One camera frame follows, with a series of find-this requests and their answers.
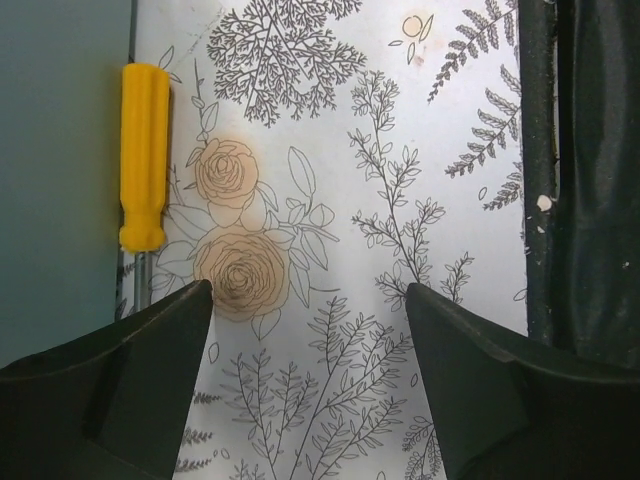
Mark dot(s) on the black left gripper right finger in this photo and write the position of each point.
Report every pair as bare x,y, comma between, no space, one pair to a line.
507,407

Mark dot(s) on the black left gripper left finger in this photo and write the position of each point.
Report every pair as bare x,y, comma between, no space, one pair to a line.
111,404

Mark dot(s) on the orange yellow screwdriver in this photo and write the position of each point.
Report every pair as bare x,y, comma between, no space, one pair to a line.
145,114

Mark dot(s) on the teal drawer box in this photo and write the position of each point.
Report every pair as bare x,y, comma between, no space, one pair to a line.
61,64

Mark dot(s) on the floral table mat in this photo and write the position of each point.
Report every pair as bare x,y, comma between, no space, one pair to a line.
325,155

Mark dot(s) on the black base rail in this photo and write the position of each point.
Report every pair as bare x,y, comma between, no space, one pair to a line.
579,66

